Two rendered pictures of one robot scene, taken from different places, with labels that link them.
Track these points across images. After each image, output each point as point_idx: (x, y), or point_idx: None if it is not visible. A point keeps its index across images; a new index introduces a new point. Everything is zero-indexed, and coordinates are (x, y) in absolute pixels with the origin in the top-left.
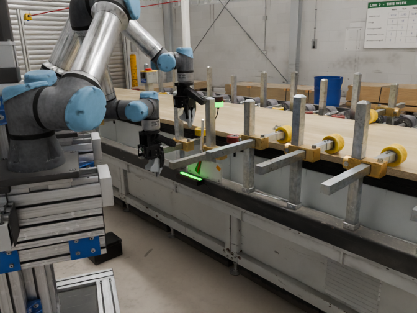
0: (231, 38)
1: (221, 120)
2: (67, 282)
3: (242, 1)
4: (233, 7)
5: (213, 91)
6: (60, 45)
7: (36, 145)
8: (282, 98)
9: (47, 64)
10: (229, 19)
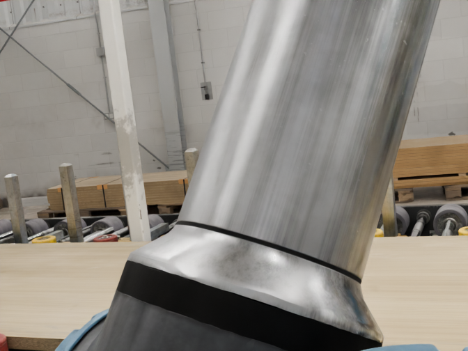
0: (33, 97)
1: (462, 307)
2: None
3: (48, 24)
4: (29, 37)
5: (8, 207)
6: (352, 52)
7: None
8: (177, 199)
9: (254, 269)
10: (23, 60)
